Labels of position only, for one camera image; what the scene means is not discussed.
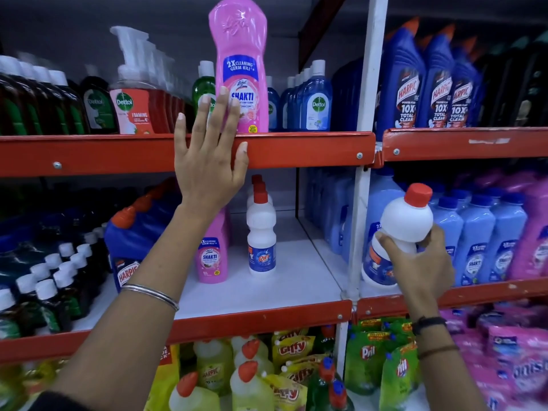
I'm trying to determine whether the person's right hand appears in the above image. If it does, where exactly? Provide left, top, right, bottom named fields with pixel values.
left=376, top=223, right=455, bottom=322

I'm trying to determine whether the person's left hand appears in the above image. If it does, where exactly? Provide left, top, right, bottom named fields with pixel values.
left=173, top=86, right=249, bottom=210

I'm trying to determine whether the person's right forearm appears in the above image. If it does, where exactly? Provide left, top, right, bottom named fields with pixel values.
left=404, top=310, right=489, bottom=411

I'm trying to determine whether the person's left forearm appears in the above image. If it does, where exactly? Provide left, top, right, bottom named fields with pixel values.
left=51, top=204, right=228, bottom=411

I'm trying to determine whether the green white-capped bottle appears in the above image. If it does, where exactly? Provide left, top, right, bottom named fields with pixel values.
left=191, top=61, right=217, bottom=124

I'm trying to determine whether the row of red pump bottles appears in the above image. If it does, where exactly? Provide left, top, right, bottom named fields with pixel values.
left=109, top=26, right=194, bottom=136

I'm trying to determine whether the tall pink cleaner bottle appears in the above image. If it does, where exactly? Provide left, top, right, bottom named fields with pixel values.
left=208, top=0, right=270, bottom=134

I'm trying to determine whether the orange shelf beam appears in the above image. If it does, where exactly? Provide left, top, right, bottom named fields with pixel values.
left=382, top=127, right=548, bottom=163
left=356, top=277, right=548, bottom=320
left=0, top=132, right=377, bottom=178
left=0, top=300, right=353, bottom=365

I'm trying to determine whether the row of light blue bottles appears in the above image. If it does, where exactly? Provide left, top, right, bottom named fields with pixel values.
left=300, top=166, right=530, bottom=287

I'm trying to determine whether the black wristband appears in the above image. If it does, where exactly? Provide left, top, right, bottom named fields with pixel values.
left=411, top=316, right=448, bottom=337

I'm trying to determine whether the dark green antiseptic bottle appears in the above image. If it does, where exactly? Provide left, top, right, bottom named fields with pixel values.
left=80, top=65, right=119, bottom=135

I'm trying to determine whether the row of blue white-capped bottles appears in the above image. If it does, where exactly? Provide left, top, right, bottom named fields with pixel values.
left=265, top=60, right=334, bottom=132

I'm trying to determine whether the small pink cleaner bottle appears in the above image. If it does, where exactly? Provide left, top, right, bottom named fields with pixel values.
left=195, top=207, right=230, bottom=284

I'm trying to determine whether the white shelf board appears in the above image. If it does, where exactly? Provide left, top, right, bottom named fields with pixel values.
left=72, top=209, right=352, bottom=333

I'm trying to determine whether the green refill pouch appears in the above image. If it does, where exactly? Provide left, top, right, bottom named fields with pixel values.
left=378, top=341, right=423, bottom=411
left=344, top=331, right=389, bottom=396

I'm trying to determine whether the group of blue orange-capped cleaners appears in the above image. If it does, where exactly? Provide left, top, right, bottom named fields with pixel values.
left=104, top=179, right=182, bottom=294

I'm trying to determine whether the dark red diagonal brace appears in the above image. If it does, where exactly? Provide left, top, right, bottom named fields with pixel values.
left=298, top=0, right=348, bottom=70

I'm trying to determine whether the yellow refill pouch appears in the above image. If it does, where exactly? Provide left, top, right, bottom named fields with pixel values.
left=272, top=335, right=317, bottom=368
left=280, top=358, right=321, bottom=383
left=261, top=374, right=310, bottom=411

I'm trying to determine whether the row of brown antiseptic bottles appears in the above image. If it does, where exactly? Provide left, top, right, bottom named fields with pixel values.
left=0, top=55, right=90, bottom=136

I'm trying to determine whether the green dish liquid bottle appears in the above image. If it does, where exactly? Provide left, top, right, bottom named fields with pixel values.
left=306, top=357, right=339, bottom=411
left=327, top=379, right=355, bottom=411

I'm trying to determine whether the silver bangle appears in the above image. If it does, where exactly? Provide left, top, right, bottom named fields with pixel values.
left=120, top=284, right=180, bottom=312

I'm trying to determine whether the row of blue toilet cleaners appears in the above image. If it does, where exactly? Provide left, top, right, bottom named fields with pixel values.
left=331, top=17, right=485, bottom=139

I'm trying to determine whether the pile of pink refill pouches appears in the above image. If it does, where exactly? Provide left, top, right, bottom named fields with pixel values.
left=440, top=300, right=548, bottom=411

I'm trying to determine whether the yellow orange-capped toilet cleaner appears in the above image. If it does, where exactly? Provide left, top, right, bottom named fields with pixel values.
left=193, top=340, right=234, bottom=393
left=230, top=360, right=275, bottom=411
left=232, top=337, right=275, bottom=374
left=168, top=372, right=221, bottom=411

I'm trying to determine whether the group of dark white-capped bottles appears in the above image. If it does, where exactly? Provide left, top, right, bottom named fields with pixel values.
left=0, top=226, right=110, bottom=339

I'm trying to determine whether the row of black toilet cleaners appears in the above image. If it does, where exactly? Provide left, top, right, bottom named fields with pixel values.
left=475, top=31, right=548, bottom=128

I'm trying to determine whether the yellow multipack bag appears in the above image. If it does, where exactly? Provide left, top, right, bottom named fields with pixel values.
left=145, top=344, right=181, bottom=411

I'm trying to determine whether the black sleeve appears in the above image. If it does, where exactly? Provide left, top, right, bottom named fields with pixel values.
left=25, top=391, right=88, bottom=411

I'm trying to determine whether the brown thread bracelet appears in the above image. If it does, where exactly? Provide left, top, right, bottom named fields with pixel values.
left=417, top=344, right=460, bottom=361

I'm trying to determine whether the white shelf upright post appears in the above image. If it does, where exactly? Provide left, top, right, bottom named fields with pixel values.
left=333, top=0, right=389, bottom=381

